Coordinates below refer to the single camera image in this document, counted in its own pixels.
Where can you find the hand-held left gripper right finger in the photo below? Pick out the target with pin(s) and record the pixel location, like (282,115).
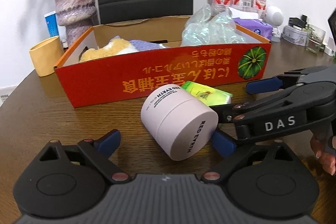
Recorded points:
(223,144)

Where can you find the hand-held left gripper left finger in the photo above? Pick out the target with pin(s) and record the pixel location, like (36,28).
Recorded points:
(109,139)

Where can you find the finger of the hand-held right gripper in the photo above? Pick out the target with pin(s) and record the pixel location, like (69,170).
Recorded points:
(262,85)
(228,111)

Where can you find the green packet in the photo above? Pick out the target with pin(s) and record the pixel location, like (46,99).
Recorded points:
(212,95)

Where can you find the pink cylindrical jar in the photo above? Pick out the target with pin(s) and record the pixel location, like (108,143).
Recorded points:
(178,124)

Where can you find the iridescent plastic bag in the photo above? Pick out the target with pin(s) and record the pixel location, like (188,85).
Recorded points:
(210,29)

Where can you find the red cardboard box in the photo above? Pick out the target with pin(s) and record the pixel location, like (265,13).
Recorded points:
(157,77)

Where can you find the cream alpaca plush toy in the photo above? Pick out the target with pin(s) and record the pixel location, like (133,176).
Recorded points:
(115,49)

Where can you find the person's right hand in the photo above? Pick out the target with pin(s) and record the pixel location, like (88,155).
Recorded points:
(325,154)

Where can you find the purple tissue pack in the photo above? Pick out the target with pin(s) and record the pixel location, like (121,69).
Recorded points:
(260,27)

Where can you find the clear glass cup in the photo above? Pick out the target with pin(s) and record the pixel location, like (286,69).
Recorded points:
(315,40)

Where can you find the white robot speaker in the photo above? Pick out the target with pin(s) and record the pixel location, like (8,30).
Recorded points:
(275,16)

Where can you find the black clip device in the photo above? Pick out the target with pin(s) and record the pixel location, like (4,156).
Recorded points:
(298,22)

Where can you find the yellow cup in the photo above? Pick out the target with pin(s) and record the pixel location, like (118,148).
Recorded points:
(46,56)

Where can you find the white flat box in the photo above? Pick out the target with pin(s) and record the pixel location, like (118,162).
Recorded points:
(6,96)

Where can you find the blue white tube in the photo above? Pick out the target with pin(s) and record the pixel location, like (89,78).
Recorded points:
(51,24)

